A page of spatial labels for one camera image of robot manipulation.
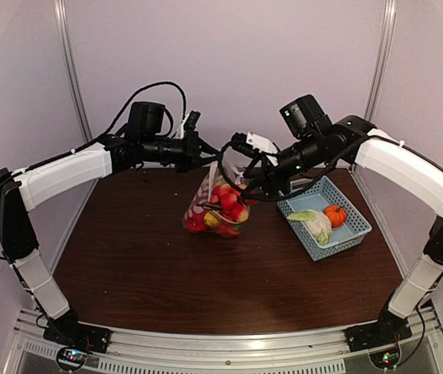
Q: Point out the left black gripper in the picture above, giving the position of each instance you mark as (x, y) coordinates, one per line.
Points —
(191, 155)

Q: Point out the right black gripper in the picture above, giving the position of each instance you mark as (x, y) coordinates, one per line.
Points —
(266, 178)

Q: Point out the clear polka dot zip bag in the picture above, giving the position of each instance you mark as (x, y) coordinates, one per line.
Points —
(200, 203)

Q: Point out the orange toy carrot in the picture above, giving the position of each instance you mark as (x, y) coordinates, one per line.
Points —
(229, 230)

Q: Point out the yellow toy pear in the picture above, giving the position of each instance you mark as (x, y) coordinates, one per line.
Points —
(211, 221)

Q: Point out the red toy bell pepper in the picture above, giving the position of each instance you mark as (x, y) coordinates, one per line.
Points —
(196, 226)

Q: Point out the toy cabbage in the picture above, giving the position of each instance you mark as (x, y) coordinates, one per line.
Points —
(316, 222)

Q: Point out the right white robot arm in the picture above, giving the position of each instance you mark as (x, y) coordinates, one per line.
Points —
(357, 142)

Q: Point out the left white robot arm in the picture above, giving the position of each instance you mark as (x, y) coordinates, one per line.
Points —
(139, 141)

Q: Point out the orange toy pumpkin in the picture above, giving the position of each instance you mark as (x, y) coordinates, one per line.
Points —
(336, 214)

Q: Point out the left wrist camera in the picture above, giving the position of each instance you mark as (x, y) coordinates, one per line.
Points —
(188, 124)

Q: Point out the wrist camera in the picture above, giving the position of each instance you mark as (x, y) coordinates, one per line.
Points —
(188, 124)
(250, 144)

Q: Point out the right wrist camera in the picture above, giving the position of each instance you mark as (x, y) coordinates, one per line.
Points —
(250, 144)

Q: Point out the right aluminium frame post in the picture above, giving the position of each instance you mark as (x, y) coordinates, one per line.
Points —
(383, 54)

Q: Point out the aluminium frame post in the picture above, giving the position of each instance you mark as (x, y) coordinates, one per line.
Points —
(383, 54)
(69, 60)

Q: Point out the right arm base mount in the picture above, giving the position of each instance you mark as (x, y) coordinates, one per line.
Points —
(380, 340)

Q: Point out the left aluminium frame post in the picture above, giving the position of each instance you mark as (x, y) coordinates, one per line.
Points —
(69, 60)

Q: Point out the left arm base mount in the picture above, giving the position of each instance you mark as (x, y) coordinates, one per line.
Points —
(78, 340)

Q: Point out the aluminium front rail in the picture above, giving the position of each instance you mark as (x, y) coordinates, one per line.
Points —
(312, 351)

